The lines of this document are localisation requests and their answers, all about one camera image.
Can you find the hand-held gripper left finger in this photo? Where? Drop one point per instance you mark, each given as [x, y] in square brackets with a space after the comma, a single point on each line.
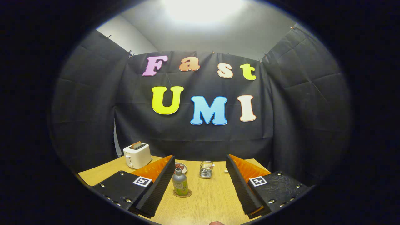
[156, 190]

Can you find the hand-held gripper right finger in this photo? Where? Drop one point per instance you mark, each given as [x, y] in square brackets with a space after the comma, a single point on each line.
[243, 190]

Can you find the silver juice bottle green label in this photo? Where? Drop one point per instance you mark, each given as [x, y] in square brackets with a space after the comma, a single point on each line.
[180, 182]

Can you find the round brown coaster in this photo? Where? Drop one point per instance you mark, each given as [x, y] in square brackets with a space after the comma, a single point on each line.
[187, 194]

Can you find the wooden table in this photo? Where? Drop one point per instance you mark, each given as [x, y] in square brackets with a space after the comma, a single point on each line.
[212, 200]

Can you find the round white plate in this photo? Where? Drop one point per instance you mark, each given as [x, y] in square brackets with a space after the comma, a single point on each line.
[184, 168]

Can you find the white toaster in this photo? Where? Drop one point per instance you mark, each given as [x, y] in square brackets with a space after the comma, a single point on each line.
[137, 156]

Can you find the toast bread slice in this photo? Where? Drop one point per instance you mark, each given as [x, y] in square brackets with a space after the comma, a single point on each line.
[136, 144]

